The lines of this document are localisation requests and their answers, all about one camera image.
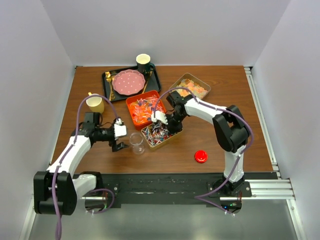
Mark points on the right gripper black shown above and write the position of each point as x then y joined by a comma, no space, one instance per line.
172,128

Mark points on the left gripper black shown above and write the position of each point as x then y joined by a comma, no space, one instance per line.
115,147

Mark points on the gold tin of candies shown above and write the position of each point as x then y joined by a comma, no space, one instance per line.
157,135

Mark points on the clear glass jar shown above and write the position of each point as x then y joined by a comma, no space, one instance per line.
137,142

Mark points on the orange box of lollipops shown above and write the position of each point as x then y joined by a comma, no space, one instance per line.
141,107

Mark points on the gold tin of gummies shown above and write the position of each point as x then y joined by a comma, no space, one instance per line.
199,88

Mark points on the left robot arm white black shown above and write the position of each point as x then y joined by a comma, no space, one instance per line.
55,190

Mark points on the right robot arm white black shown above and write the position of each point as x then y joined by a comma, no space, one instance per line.
233,133

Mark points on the yellow mug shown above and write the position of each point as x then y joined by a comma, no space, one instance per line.
95,103

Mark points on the red jar lid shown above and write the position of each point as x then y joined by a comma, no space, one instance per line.
201,156

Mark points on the gold knife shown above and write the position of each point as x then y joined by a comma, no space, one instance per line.
148,76

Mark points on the pink polka dot plate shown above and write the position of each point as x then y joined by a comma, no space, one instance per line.
128,82

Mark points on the gold spoon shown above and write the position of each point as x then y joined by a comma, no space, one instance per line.
112,96

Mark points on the dark green mug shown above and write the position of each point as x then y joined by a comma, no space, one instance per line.
144,65

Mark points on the gold fork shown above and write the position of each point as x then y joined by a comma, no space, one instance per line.
109,79

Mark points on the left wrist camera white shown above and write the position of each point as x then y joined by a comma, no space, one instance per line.
120,129

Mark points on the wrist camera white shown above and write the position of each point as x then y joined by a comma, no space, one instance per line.
120,129
158,116

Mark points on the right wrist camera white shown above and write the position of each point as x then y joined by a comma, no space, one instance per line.
158,116

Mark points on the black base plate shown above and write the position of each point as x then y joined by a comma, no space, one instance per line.
174,189

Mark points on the right aluminium side rail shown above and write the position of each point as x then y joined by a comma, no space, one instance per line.
254,93

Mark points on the aluminium frame rail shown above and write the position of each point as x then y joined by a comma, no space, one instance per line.
271,213

